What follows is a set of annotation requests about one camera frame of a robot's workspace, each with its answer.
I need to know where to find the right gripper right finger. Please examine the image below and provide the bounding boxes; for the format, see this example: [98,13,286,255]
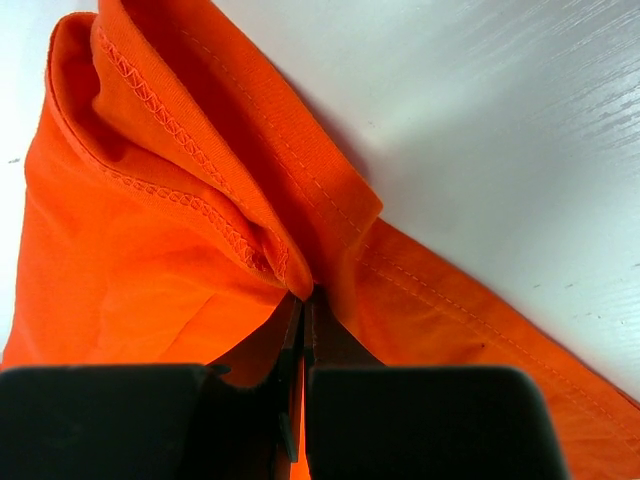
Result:
[303,289,383,479]

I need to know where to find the orange t shirt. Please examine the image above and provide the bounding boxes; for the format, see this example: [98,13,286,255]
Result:
[2,1,639,479]

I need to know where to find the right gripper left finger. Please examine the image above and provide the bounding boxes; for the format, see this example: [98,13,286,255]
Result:
[209,293,303,463]

